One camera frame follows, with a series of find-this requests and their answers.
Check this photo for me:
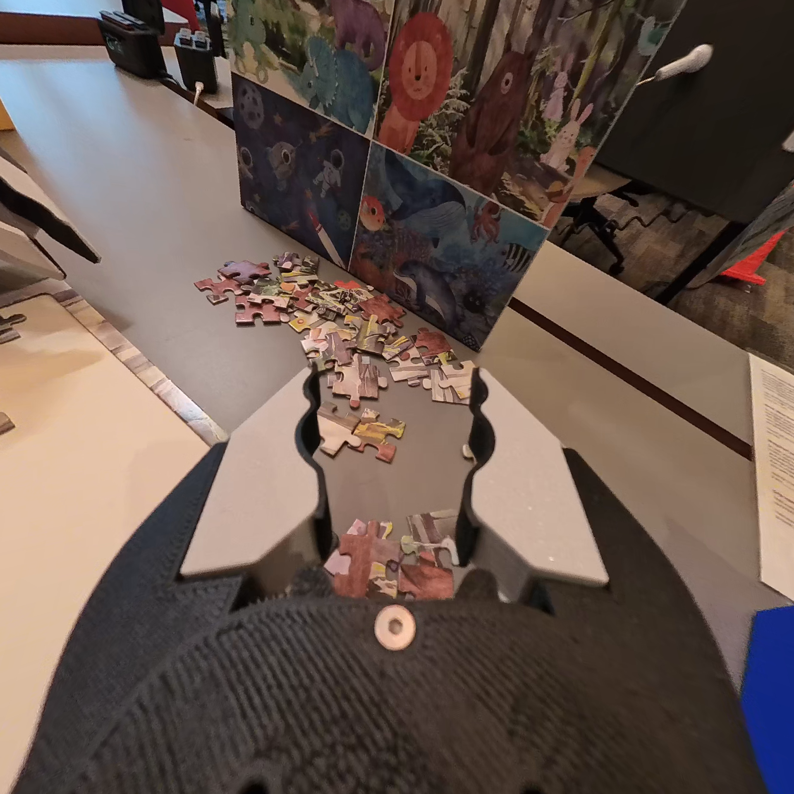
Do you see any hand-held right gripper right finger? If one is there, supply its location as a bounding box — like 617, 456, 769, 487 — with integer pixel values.
454, 366, 611, 604

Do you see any pile of puzzle pieces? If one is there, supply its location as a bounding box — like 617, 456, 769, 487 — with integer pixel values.
194, 251, 478, 600

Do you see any office chair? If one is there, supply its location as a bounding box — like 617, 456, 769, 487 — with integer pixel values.
549, 164, 652, 275

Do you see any blue plastic bin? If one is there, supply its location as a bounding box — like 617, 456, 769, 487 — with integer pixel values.
741, 607, 794, 777

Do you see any black partition panel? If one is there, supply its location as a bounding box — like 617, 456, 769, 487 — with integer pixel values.
592, 0, 794, 225

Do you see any white paper sheet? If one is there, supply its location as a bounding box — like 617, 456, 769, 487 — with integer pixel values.
749, 354, 794, 604

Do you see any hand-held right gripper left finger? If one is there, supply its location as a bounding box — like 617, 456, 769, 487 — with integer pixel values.
180, 366, 331, 596

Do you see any lion jigsaw puzzle board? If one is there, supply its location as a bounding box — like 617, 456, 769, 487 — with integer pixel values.
0, 282, 232, 782

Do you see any white lever handle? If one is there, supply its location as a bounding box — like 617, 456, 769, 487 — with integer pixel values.
645, 43, 714, 83

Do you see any colourful animal puzzle box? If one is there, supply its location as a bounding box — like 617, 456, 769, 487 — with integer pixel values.
230, 0, 686, 352

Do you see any red plastic stand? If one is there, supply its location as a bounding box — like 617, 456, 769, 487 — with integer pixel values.
722, 230, 785, 286

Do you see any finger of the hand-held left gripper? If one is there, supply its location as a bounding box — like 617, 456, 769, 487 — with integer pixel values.
0, 175, 103, 265
0, 225, 68, 281

